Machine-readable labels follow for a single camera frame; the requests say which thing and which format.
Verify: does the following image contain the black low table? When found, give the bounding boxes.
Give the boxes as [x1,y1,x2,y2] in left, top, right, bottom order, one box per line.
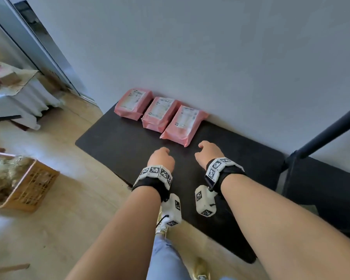
[75,103,286,264]

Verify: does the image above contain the person's left forearm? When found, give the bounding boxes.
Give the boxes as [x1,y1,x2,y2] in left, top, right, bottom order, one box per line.
[65,186,163,280]

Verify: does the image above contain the black marker wristband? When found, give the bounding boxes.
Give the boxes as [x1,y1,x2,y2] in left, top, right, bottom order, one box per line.
[205,157,247,196]
[131,165,173,202]

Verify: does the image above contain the white marker cube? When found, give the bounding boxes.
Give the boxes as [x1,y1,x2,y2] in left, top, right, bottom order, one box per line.
[194,185,218,218]

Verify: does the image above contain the dark metal shelf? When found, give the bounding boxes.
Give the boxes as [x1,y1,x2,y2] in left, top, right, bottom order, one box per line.
[281,101,350,245]

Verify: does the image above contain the person's right hand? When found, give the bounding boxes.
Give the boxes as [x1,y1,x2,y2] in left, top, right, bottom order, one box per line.
[194,140,225,170]

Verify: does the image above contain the loose wooden sticks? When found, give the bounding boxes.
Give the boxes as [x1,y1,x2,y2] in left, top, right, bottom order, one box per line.
[0,262,30,275]

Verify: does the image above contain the person's right forearm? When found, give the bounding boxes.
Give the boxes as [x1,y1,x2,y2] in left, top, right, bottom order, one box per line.
[220,173,350,280]

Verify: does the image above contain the person's blue jeans leg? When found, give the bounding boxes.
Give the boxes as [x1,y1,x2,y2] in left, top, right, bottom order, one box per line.
[146,236,192,280]

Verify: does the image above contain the clear plastic wrapping heap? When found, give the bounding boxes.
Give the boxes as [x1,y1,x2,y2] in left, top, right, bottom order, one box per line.
[0,154,34,203]

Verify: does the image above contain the person's left hand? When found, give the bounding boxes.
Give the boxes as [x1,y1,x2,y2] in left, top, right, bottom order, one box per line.
[147,147,175,173]

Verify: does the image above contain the person's yellow-green shoe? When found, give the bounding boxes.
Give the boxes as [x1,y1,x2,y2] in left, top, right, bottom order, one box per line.
[192,257,211,280]
[155,206,170,240]

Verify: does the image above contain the dark framed glass door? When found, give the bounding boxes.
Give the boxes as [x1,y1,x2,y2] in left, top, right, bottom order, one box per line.
[0,0,97,103]

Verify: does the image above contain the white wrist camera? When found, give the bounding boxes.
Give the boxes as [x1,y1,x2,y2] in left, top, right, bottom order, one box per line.
[160,193,182,227]

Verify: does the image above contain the yellow slatted crate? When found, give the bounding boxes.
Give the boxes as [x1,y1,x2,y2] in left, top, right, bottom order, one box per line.
[0,151,60,213]

